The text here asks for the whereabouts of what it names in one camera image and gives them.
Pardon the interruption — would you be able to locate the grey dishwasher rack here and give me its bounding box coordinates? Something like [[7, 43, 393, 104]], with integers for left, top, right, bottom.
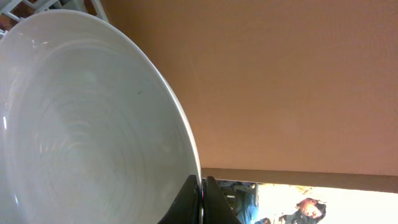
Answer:
[[1, 0, 109, 38]]

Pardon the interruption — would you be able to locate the person in dark clothes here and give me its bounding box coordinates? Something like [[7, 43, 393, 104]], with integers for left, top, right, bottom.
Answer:
[[254, 197, 327, 224]]

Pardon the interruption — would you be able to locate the light grey round plate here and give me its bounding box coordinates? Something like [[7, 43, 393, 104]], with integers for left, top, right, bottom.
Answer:
[[1, 10, 201, 223]]

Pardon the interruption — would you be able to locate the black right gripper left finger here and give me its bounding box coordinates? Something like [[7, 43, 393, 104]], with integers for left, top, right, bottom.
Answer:
[[158, 175, 199, 224]]

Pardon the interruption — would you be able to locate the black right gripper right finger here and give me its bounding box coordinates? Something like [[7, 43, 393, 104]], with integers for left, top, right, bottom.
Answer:
[[203, 176, 241, 224]]

